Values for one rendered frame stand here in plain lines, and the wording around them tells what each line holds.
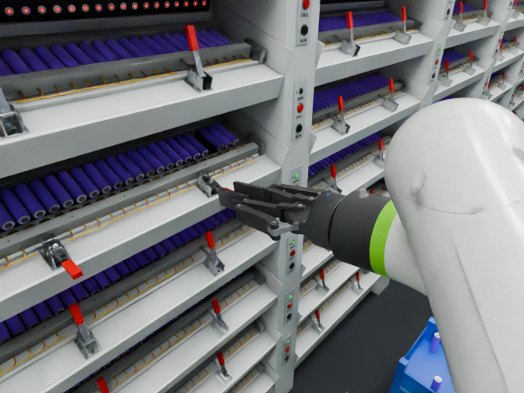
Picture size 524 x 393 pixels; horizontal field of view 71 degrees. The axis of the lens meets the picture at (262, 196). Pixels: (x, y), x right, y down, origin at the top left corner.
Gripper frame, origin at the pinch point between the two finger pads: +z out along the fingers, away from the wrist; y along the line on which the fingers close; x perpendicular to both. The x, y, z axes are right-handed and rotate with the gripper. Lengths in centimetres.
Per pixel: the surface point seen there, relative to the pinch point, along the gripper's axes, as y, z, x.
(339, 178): 50, 15, -17
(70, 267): -26.8, 2.6, 0.4
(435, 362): 43, -18, -64
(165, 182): -7.0, 10.9, 3.3
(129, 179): -11.4, 15.0, 4.6
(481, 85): 158, 9, -8
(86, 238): -22.2, 9.9, -0.1
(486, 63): 158, 8, 1
